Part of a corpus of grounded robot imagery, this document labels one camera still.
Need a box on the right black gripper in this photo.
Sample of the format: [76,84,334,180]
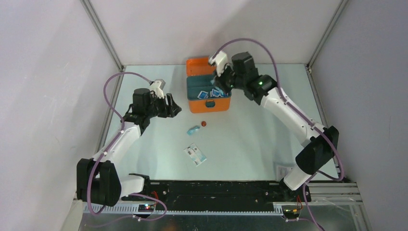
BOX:
[212,63,245,95]

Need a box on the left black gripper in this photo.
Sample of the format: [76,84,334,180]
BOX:
[145,93,181,118]

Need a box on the small blue white sachet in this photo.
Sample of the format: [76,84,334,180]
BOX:
[210,89,221,98]

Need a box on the blue white alcohol pad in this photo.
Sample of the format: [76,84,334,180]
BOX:
[197,90,209,99]

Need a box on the orange medicine box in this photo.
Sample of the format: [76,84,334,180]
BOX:
[186,57,231,113]

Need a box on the teal divided tray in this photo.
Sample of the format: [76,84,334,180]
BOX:
[186,75,231,101]

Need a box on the teal wrapper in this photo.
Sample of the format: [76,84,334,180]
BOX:
[187,126,201,136]

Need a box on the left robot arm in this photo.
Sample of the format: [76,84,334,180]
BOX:
[76,88,182,206]

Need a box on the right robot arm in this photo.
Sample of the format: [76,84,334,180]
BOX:
[208,51,339,201]

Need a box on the long white teal packet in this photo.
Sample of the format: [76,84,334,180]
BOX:
[184,143,207,166]

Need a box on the white leaflet near base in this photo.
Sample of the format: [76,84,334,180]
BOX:
[276,165,293,181]

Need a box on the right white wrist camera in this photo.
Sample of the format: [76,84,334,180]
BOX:
[208,51,229,77]

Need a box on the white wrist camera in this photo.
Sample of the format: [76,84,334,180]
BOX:
[149,79,166,99]
[208,51,229,77]

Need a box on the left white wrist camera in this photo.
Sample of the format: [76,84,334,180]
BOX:
[149,79,166,99]

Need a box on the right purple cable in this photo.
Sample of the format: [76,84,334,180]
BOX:
[212,38,345,231]

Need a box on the purple cable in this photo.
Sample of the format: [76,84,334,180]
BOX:
[87,71,167,221]
[212,38,345,231]

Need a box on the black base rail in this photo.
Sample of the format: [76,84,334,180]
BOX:
[141,180,311,213]

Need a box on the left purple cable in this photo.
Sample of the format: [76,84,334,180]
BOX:
[87,71,167,221]

